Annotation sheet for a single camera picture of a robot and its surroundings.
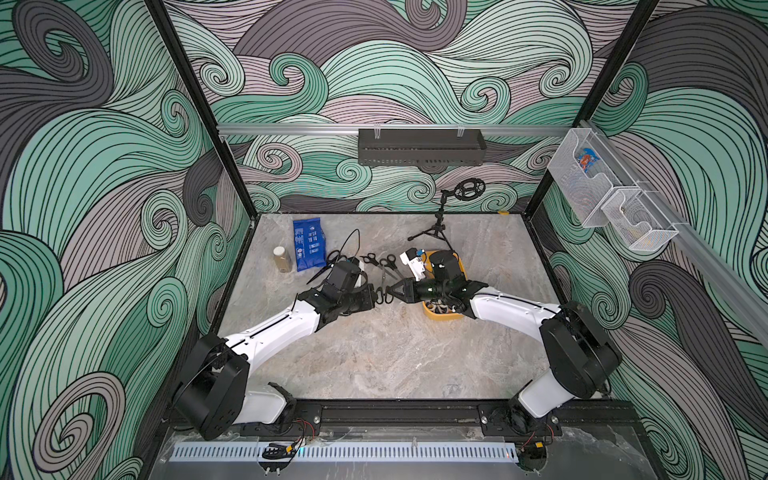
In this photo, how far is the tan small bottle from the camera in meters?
0.99

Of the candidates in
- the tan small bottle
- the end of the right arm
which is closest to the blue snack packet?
the tan small bottle

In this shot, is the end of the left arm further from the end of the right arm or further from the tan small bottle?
the tan small bottle

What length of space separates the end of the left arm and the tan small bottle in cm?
36

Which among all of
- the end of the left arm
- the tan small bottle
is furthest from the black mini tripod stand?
the tan small bottle

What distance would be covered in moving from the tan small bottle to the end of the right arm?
15.1 inches

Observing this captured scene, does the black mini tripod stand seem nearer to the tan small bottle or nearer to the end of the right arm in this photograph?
the end of the right arm

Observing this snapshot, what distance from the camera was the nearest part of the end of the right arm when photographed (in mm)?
659

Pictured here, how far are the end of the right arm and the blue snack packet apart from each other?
33 centimetres

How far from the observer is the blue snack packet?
106 cm

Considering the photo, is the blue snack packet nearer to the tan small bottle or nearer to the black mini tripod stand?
the tan small bottle

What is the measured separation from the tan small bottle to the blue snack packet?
1.8 inches

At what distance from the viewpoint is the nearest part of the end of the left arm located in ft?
2.00

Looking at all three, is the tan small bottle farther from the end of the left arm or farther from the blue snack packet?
the end of the left arm

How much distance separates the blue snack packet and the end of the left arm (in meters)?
0.33
